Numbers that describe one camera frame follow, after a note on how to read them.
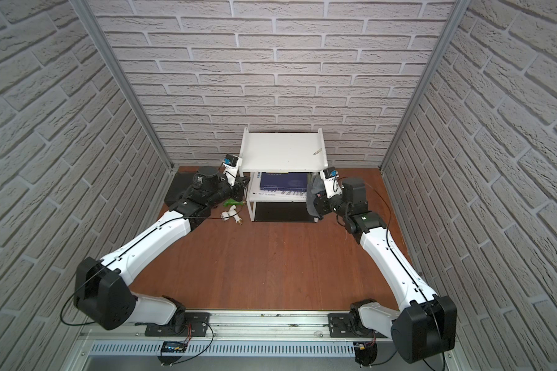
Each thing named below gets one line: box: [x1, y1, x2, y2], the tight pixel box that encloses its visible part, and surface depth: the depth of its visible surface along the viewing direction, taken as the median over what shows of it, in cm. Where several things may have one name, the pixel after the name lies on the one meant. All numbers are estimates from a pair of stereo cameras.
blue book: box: [259, 171, 308, 192], surface depth 91 cm
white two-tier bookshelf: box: [238, 128, 329, 223], surface depth 79 cm
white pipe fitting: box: [220, 204, 243, 225], surface depth 101 cm
